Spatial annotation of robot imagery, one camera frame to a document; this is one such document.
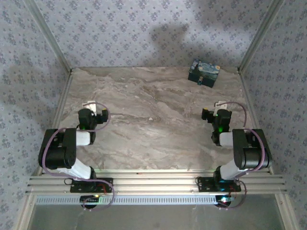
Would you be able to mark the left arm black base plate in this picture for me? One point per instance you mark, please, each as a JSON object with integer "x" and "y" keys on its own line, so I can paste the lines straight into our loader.
{"x": 105, "y": 183}

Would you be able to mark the right controller board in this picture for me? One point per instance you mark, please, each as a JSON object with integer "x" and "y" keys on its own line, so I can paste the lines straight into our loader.
{"x": 224, "y": 199}

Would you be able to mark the controller board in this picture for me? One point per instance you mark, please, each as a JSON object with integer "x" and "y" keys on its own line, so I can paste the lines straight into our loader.
{"x": 90, "y": 198}
{"x": 224, "y": 199}

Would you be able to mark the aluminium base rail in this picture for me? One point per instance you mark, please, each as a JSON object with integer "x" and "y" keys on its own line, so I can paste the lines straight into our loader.
{"x": 156, "y": 182}

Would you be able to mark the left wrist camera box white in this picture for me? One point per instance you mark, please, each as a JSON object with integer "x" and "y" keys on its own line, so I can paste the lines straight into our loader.
{"x": 90, "y": 105}

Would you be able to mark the starry night print box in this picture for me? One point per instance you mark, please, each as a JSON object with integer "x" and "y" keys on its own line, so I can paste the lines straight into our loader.
{"x": 205, "y": 72}

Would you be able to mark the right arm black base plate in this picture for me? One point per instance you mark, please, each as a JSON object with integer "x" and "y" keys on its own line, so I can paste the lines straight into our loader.
{"x": 205, "y": 184}

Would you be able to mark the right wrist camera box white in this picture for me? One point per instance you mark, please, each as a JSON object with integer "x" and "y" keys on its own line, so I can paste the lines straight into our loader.
{"x": 221, "y": 105}

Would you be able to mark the aluminium corner post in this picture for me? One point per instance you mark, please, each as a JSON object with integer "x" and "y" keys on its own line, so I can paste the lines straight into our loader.
{"x": 261, "y": 33}
{"x": 48, "y": 33}

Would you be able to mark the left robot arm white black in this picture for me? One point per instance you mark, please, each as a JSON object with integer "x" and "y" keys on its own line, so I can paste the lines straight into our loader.
{"x": 60, "y": 153}

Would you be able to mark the aluminium side rail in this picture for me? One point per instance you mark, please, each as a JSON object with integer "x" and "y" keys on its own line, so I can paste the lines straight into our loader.
{"x": 61, "y": 107}
{"x": 251, "y": 107}

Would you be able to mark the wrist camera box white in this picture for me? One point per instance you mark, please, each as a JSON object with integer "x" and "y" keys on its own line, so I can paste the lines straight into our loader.
{"x": 90, "y": 105}
{"x": 221, "y": 105}

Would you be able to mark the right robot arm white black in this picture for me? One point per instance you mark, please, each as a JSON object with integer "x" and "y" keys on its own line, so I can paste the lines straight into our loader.
{"x": 251, "y": 155}

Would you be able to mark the left controller board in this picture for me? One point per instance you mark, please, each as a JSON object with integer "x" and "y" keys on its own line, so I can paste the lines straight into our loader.
{"x": 90, "y": 198}

